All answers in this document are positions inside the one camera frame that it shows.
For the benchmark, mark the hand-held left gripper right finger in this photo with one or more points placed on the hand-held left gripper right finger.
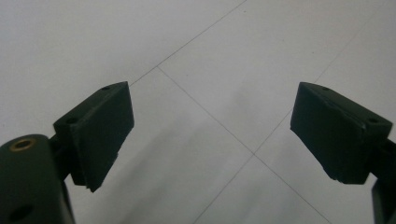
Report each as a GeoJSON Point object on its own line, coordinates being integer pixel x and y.
{"type": "Point", "coordinates": [336, 137]}

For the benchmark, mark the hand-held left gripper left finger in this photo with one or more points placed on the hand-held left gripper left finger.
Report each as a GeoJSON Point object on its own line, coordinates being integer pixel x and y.
{"type": "Point", "coordinates": [99, 133]}

